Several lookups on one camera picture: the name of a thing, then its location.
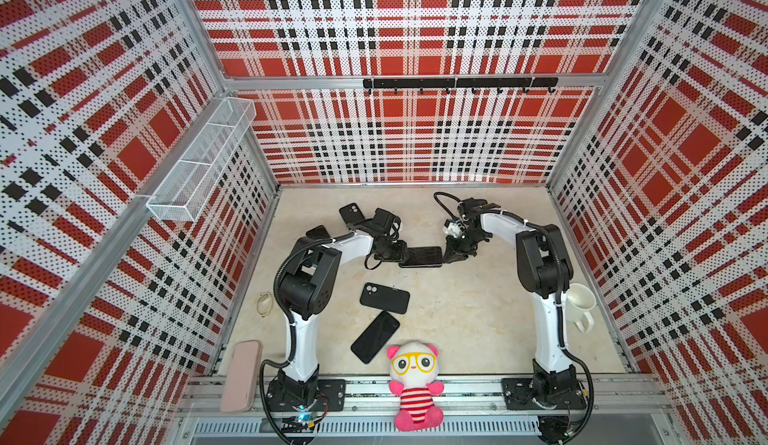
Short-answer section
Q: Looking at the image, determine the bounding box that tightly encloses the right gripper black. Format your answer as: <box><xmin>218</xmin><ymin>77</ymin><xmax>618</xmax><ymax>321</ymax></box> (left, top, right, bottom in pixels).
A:
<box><xmin>442</xmin><ymin>227</ymin><xmax>487</xmax><ymax>262</ymax></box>

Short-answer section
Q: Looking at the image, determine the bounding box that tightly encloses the black phone case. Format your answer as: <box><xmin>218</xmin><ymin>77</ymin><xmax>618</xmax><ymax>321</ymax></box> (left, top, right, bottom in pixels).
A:
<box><xmin>398</xmin><ymin>245</ymin><xmax>445</xmax><ymax>269</ymax></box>
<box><xmin>339</xmin><ymin>202</ymin><xmax>365</xmax><ymax>225</ymax></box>
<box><xmin>359</xmin><ymin>282</ymin><xmax>410</xmax><ymax>315</ymax></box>

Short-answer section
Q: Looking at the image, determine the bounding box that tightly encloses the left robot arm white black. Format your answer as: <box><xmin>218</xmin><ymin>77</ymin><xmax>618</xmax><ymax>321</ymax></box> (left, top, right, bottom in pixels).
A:
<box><xmin>273</xmin><ymin>225</ymin><xmax>407</xmax><ymax>385</ymax></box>

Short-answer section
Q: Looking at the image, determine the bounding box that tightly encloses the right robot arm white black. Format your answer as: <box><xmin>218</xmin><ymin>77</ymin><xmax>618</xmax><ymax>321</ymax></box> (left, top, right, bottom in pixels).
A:
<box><xmin>443</xmin><ymin>209</ymin><xmax>573</xmax><ymax>375</ymax></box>

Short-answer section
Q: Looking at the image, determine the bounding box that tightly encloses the black phone case top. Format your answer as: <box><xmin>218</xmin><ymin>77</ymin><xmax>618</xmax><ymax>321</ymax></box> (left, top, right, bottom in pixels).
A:
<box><xmin>339</xmin><ymin>202</ymin><xmax>365</xmax><ymax>225</ymax></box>

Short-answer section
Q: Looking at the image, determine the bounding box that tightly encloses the phone with plaid reflection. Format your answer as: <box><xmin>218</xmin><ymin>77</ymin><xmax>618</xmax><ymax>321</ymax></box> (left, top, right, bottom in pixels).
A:
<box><xmin>306</xmin><ymin>225</ymin><xmax>331</xmax><ymax>241</ymax></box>

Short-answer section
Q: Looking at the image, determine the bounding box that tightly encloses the blue phone black screen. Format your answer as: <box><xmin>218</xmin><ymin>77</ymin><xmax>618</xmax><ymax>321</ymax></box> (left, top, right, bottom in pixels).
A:
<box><xmin>350</xmin><ymin>311</ymin><xmax>400</xmax><ymax>364</ymax></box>

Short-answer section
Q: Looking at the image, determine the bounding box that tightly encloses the pink phone case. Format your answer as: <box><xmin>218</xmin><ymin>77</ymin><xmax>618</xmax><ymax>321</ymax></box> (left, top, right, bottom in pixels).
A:
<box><xmin>220</xmin><ymin>340</ymin><xmax>262</xmax><ymax>414</ymax></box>

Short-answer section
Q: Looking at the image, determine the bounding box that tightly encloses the pink panda plush toy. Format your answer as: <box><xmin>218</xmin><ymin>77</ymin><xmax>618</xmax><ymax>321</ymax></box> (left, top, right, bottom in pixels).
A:
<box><xmin>387</xmin><ymin>341</ymin><xmax>445</xmax><ymax>432</ymax></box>

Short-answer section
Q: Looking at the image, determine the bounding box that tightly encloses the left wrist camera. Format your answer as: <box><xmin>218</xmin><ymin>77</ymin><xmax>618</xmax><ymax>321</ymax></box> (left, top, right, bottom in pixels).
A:
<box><xmin>358</xmin><ymin>208</ymin><xmax>401</xmax><ymax>240</ymax></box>

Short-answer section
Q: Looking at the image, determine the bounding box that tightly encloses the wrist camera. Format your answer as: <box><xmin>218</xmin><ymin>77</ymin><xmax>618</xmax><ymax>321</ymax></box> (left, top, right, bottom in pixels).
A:
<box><xmin>457</xmin><ymin>197</ymin><xmax>500</xmax><ymax>221</ymax></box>
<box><xmin>358</xmin><ymin>208</ymin><xmax>401</xmax><ymax>240</ymax></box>

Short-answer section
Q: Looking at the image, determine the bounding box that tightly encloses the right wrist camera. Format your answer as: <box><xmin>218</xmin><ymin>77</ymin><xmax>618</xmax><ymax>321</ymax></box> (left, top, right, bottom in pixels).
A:
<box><xmin>457</xmin><ymin>197</ymin><xmax>500</xmax><ymax>221</ymax></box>

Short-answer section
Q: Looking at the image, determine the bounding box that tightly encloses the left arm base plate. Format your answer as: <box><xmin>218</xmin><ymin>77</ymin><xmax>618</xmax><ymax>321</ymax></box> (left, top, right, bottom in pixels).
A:
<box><xmin>266</xmin><ymin>377</ymin><xmax>347</xmax><ymax>412</ymax></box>

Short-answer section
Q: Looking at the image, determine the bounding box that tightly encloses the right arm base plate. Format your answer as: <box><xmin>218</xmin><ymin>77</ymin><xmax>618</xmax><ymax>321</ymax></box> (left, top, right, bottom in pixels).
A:
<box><xmin>501</xmin><ymin>377</ymin><xmax>587</xmax><ymax>412</ymax></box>

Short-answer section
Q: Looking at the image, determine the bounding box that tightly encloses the black hook rail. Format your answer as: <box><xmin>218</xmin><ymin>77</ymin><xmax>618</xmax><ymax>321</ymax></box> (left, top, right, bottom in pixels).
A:
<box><xmin>362</xmin><ymin>76</ymin><xmax>559</xmax><ymax>91</ymax></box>

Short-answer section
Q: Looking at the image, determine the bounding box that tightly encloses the white wire mesh basket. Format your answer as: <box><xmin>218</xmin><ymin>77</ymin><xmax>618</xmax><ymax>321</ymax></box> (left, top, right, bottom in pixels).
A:
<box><xmin>147</xmin><ymin>97</ymin><xmax>256</xmax><ymax>222</ymax></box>

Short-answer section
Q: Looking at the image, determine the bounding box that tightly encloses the aluminium front rail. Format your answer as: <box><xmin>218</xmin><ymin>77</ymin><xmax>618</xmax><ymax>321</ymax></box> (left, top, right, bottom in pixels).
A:
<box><xmin>179</xmin><ymin>374</ymin><xmax>670</xmax><ymax>417</ymax></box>

